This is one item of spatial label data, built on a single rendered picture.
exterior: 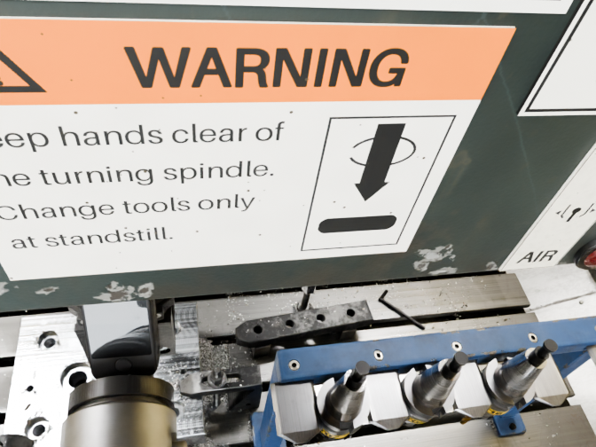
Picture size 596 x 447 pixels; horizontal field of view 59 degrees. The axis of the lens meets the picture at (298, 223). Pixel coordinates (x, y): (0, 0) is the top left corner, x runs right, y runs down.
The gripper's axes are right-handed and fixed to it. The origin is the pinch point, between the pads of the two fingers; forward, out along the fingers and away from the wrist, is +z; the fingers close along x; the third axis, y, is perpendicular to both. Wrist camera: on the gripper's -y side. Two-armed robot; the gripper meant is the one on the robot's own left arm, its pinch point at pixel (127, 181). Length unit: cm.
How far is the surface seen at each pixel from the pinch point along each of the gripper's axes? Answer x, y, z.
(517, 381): 42.6, 21.3, -15.2
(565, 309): 91, 65, 14
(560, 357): 59, 33, -9
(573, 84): 17.2, -27.0, -21.8
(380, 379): 27.4, 25.3, -11.5
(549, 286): 90, 66, 21
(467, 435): 52, 57, -12
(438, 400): 32.6, 22.4, -15.8
